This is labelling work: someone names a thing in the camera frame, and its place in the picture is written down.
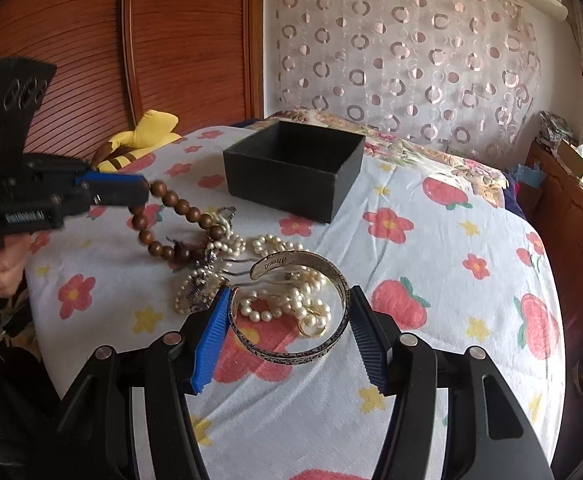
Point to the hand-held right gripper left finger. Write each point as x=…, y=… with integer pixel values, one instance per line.
x=210, y=345

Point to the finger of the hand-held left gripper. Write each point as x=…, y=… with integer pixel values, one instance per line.
x=116, y=178
x=121, y=197

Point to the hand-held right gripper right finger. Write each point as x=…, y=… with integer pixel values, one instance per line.
x=371, y=347

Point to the black square box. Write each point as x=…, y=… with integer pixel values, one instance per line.
x=291, y=180

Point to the person's left hand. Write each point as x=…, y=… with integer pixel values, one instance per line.
x=4, y=275

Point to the yellow striped plush toy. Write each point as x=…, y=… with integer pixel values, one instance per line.
x=149, y=127

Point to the white flower print bedsheet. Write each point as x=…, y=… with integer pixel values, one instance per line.
x=421, y=280

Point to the brown wooden slatted headboard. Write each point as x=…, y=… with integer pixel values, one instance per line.
x=136, y=45

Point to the brown wooden dresser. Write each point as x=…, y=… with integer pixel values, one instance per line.
x=566, y=210

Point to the cardboard box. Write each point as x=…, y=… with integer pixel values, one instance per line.
x=571, y=160

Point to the patterned grey bag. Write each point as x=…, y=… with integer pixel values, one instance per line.
x=554, y=127

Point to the circle patterned sheer curtain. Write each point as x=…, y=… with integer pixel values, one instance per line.
x=411, y=55

